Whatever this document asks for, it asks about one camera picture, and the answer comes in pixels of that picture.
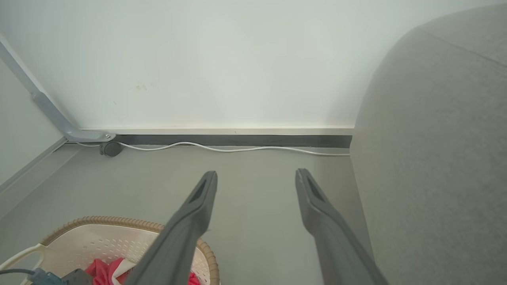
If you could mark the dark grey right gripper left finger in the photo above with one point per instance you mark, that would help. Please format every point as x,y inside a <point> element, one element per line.
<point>178,241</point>

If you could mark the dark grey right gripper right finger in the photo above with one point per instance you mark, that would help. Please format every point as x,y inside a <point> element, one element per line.
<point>336,245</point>

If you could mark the red and white garment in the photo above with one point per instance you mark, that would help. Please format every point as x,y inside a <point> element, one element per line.
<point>103,271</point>

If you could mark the grey fabric sofa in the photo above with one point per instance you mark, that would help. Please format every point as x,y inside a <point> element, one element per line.
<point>435,158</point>

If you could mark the cream perforated plastic laundry basket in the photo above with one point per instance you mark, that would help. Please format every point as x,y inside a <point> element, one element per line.
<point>99,239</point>

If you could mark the dark grey caster wheel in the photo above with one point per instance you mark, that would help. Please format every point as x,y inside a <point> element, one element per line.
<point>111,149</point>

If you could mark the dark grey skirting board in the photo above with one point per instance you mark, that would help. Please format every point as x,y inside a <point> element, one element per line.
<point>245,140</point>

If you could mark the grey metal frame leg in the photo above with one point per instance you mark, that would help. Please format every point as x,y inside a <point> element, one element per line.
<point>49,109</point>

